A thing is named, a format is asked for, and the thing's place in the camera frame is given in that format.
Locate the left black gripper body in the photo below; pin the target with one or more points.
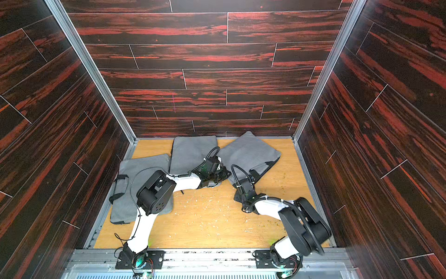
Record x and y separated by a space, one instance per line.
219 175

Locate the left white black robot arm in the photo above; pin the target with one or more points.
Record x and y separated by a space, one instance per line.
153 197

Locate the aluminium front rail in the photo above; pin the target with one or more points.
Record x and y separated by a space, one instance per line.
233 263

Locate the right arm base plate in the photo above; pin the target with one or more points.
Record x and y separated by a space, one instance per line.
267 259

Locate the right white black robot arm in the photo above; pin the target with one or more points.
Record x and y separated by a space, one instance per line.
306 230

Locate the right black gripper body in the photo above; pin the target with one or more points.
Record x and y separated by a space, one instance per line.
242 195

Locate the grey laptop bag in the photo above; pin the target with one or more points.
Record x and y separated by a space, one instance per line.
250 153
132 175
189 152

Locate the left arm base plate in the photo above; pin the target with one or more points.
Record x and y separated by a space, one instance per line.
145 260

